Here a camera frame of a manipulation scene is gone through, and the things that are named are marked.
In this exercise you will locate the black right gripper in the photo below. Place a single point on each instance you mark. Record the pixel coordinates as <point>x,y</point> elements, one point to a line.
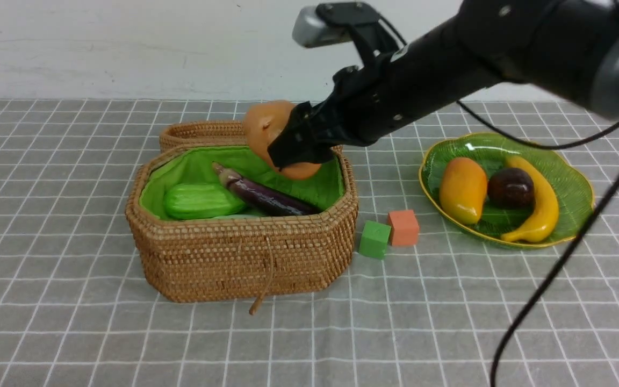
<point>408,85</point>

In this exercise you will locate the brown toy potato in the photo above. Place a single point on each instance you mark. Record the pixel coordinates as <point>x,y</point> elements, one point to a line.
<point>262,124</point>

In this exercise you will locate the purple toy eggplant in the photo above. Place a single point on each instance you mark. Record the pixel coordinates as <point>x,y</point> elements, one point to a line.
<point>267,200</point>

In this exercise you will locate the green toy cucumber with leaves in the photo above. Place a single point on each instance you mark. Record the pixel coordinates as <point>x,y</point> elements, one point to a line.
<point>200,201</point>

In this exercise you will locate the orange yellow toy mango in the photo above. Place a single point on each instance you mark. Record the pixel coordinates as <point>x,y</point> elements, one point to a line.
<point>463,190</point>

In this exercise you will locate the dark purple passion fruit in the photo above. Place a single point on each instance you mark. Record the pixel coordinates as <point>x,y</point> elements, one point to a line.
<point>511,188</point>

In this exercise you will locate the yellow toy banana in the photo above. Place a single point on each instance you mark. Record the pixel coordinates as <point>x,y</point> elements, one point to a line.
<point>541,223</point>

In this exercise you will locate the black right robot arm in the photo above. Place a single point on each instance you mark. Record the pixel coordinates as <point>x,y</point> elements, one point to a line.
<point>567,48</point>

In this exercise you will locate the woven wicker basket lid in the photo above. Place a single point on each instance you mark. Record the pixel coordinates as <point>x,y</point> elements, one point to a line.
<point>205,133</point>

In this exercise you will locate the woven wicker basket green lining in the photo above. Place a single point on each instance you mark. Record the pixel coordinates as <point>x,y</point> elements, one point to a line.
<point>222,259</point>

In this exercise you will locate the green foam cube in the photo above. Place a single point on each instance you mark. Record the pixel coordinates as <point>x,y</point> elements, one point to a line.
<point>374,240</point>

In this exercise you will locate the orange foam cube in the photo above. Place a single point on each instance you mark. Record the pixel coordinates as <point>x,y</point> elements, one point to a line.
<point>405,227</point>

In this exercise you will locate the green glass leaf plate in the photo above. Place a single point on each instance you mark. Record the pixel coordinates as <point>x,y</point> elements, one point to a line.
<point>575,194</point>

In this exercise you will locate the grey checked tablecloth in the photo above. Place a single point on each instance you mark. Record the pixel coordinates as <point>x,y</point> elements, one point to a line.
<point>75,309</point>

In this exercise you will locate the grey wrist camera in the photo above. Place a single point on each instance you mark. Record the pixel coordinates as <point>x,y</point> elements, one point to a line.
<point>310,31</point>

